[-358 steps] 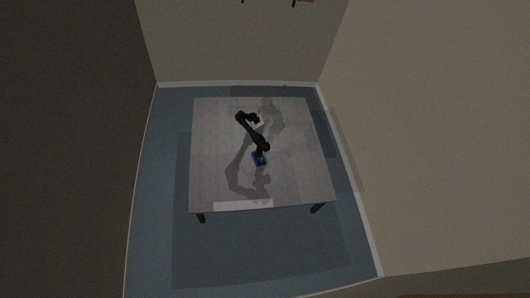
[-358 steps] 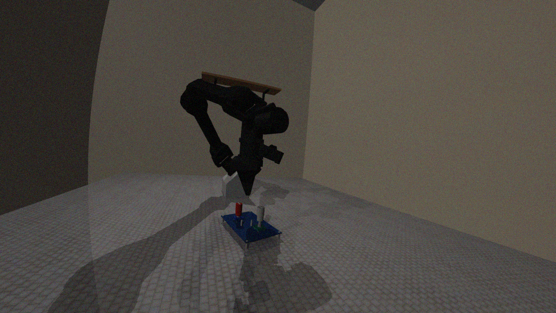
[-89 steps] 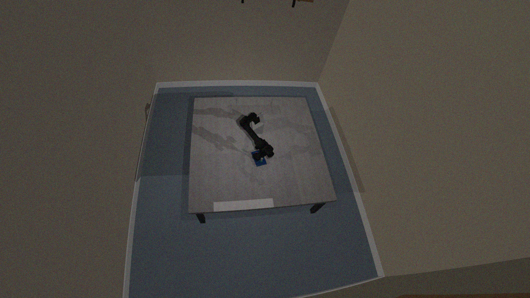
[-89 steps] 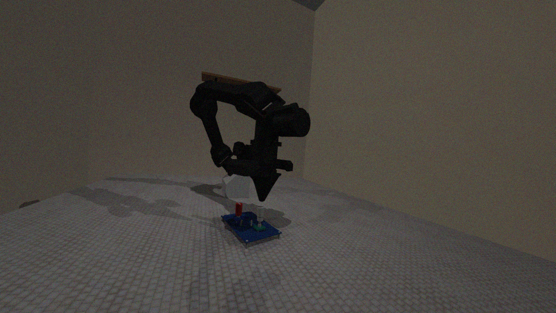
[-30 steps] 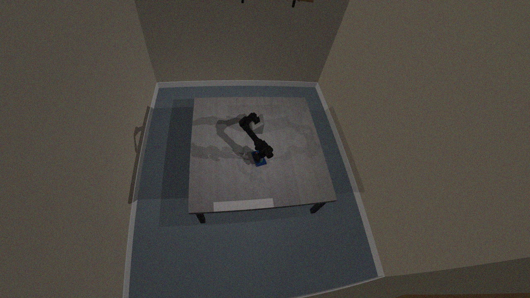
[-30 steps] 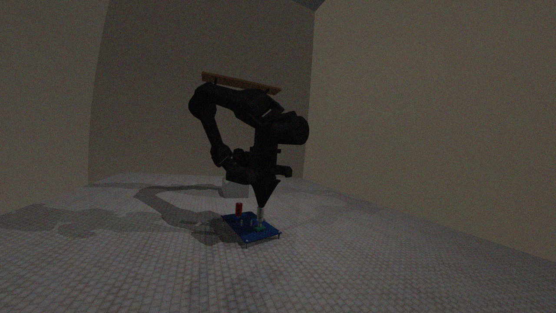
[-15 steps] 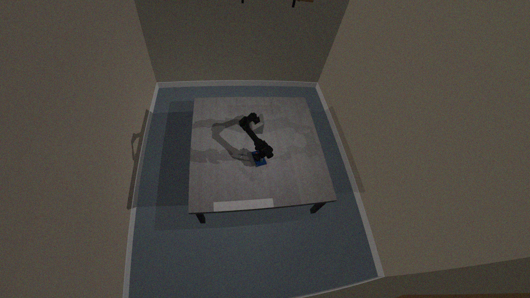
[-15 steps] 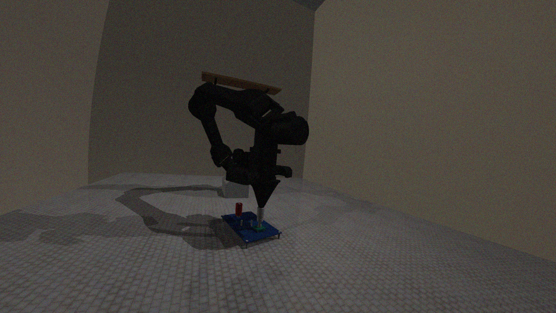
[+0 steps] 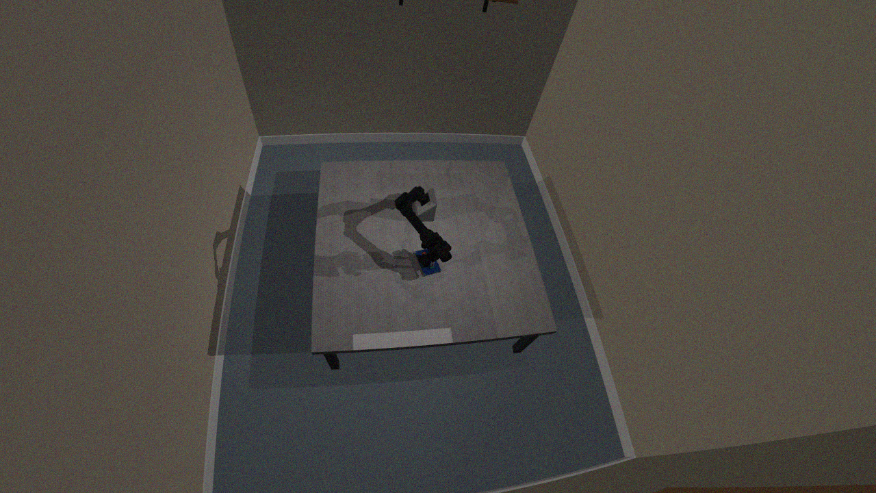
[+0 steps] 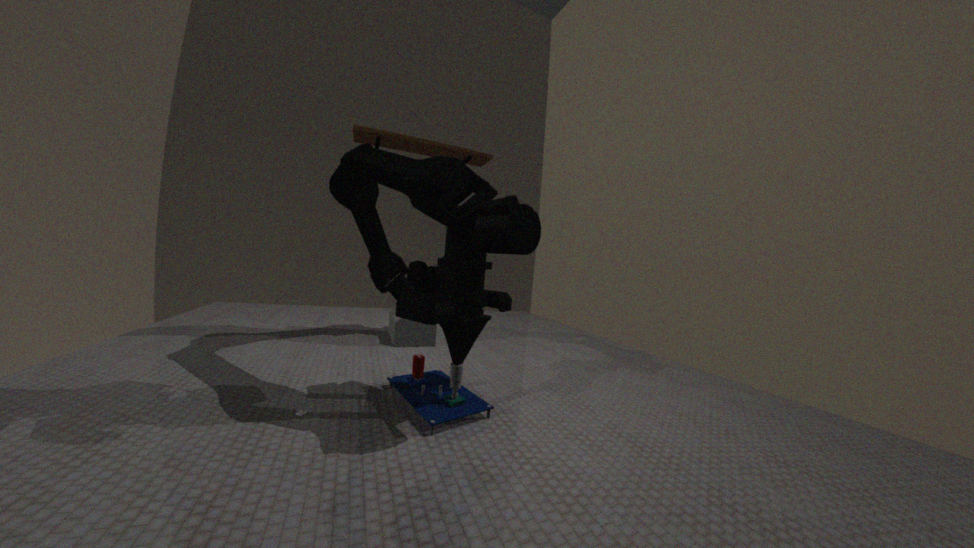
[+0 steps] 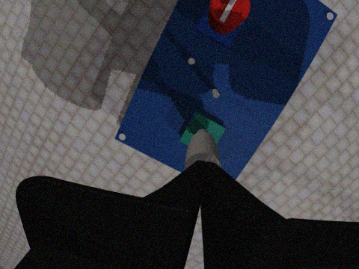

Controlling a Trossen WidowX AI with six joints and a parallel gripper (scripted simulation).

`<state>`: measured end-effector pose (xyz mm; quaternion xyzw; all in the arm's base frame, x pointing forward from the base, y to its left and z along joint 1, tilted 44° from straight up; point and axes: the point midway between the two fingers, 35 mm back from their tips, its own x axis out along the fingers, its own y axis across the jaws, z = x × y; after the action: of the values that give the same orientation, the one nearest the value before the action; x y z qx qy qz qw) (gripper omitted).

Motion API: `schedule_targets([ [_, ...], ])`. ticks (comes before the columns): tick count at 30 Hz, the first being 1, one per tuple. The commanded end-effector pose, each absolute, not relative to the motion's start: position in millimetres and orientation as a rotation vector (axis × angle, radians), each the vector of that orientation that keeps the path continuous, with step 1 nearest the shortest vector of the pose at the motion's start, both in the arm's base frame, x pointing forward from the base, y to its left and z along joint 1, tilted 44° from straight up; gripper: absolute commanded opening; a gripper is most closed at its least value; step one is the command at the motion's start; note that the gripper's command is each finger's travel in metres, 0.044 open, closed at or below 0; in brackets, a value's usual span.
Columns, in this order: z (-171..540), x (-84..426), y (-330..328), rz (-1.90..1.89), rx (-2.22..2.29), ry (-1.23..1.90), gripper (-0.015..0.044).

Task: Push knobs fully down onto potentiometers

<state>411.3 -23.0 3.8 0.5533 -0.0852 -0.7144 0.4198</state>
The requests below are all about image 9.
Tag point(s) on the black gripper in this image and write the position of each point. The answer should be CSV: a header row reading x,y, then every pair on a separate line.
x,y
425,260

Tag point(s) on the blue circuit board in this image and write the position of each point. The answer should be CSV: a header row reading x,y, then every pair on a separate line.
x,y
430,269

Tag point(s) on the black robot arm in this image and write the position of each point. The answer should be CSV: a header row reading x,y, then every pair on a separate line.
x,y
429,238

